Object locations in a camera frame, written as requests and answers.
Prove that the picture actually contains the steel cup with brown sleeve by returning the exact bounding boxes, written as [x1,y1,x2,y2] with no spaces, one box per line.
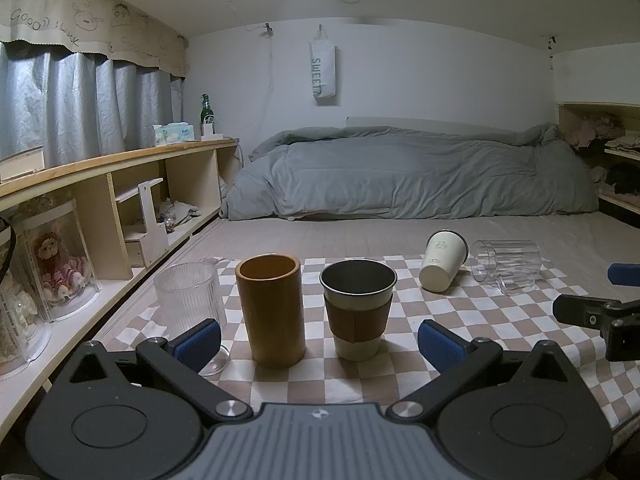
[319,258,399,361]

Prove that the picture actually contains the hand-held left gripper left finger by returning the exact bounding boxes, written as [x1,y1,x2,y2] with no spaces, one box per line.
[65,318,255,429]

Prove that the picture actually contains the thin white cable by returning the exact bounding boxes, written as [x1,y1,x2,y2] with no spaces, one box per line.
[219,22,277,130]

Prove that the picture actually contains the pink cloth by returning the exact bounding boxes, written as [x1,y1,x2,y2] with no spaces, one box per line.
[569,112,627,150]

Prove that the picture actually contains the beige printed valance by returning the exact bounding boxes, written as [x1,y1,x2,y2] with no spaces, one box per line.
[0,0,192,79]

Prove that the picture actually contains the wooden bedside shelf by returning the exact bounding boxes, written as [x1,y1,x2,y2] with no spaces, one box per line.
[552,45,640,228]

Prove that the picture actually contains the wooden shelf unit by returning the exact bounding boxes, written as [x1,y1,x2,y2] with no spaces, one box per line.
[0,137,240,428]

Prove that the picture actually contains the clear ribbed glass cup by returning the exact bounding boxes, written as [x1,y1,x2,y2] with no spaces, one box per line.
[153,258,232,377]

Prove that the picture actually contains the white headboard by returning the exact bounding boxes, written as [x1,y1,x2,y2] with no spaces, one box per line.
[345,115,557,137]

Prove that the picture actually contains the doll in clear case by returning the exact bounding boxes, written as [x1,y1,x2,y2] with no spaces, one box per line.
[21,199,102,323]

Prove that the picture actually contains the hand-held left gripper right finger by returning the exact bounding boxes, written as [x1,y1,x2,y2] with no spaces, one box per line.
[390,318,577,429]

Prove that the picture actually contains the clear glass mug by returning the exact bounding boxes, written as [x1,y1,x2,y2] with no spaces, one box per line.
[471,239,543,296]

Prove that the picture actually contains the grey curtain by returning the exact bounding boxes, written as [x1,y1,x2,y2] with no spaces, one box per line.
[0,40,187,162]

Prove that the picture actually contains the grey cloth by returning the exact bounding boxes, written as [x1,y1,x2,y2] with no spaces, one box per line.
[159,199,204,227]

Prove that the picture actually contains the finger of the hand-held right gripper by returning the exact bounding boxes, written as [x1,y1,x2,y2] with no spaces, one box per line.
[607,262,640,286]
[552,293,640,362]

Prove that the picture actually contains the black cable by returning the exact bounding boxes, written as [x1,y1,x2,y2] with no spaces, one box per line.
[0,215,19,283]

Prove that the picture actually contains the small wooden stand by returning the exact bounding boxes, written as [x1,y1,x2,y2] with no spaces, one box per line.
[114,177,171,269]

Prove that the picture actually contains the white cup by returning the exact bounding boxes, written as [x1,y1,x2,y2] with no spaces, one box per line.
[418,230,470,293]

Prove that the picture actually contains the clear case with figure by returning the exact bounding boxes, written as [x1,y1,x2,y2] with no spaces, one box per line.
[0,255,52,378]

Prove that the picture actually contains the grey duvet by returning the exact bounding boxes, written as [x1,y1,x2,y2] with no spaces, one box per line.
[220,123,601,222]

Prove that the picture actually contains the white hanging bag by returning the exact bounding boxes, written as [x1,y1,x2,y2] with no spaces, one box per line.
[308,24,339,107]

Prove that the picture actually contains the dark clothes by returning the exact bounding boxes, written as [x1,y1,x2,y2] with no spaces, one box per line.
[602,160,640,197]

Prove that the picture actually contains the book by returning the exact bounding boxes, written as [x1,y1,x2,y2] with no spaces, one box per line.
[0,145,46,182]

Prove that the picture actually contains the tissue pack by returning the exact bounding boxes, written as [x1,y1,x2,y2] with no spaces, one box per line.
[152,122,196,147]

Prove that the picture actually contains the bamboo cup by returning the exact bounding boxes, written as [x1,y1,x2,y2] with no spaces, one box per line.
[235,254,306,367]

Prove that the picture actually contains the checkered cloth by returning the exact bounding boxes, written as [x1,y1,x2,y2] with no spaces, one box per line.
[94,255,640,432]

